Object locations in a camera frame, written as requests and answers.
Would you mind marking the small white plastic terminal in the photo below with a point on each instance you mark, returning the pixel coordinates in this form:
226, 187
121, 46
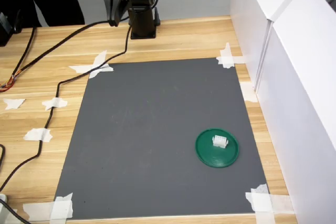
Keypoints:
219, 142

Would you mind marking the round green lid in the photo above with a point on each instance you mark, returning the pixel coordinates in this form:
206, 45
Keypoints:
210, 159

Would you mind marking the white tape piece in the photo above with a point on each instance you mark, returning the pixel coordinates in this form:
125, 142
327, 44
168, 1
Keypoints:
14, 103
262, 203
54, 103
60, 208
38, 134
94, 66
227, 60
249, 93

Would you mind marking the black box device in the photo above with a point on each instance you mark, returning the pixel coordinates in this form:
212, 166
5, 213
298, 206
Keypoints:
5, 30

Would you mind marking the dark grey mat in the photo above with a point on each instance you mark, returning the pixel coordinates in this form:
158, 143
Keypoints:
144, 129

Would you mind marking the long white partition panel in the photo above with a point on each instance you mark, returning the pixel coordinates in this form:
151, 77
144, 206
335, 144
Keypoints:
302, 103

